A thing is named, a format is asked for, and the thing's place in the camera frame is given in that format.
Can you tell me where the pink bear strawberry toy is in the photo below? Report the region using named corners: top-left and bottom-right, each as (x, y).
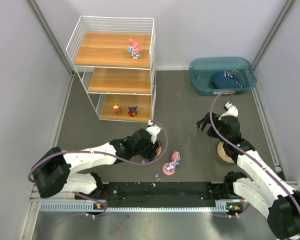
top-left (156, 146), bottom-right (162, 157)

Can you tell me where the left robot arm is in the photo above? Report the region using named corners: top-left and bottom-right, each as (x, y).
top-left (30, 124), bottom-right (161, 199)

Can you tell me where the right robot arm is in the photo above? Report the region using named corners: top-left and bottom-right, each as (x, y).
top-left (196, 112), bottom-right (300, 240)

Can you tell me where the pink bunny toy on shelf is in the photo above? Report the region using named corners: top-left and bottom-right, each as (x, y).
top-left (127, 38), bottom-right (141, 60)

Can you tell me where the wooden round block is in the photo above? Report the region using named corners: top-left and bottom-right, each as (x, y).
top-left (216, 141), bottom-right (235, 165)

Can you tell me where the blue caped toy figure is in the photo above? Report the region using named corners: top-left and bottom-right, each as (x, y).
top-left (128, 106), bottom-right (138, 117)

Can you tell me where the purple bunny donut toy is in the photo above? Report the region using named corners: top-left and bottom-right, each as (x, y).
top-left (162, 162), bottom-right (177, 176)

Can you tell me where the yellow red toy figure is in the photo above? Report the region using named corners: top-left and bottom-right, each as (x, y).
top-left (112, 104), bottom-right (121, 114)

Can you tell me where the teal plastic bin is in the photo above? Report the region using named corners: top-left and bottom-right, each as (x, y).
top-left (189, 57), bottom-right (257, 96)

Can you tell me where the blue cap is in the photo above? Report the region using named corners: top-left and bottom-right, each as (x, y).
top-left (210, 71), bottom-right (245, 89)

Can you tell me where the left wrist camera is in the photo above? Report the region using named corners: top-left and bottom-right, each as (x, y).
top-left (145, 120), bottom-right (162, 144)

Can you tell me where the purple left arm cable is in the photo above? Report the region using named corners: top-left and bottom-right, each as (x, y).
top-left (27, 120), bottom-right (169, 183)

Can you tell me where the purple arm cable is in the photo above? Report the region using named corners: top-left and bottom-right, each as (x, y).
top-left (27, 120), bottom-right (169, 183)
top-left (209, 90), bottom-right (300, 240)

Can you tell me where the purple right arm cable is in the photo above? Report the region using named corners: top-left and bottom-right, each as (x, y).
top-left (209, 90), bottom-right (300, 240)

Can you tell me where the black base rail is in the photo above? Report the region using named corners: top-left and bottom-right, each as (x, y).
top-left (105, 182), bottom-right (229, 208)

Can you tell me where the white wire wooden shelf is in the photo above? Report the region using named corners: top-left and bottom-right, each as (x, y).
top-left (66, 16), bottom-right (156, 122)

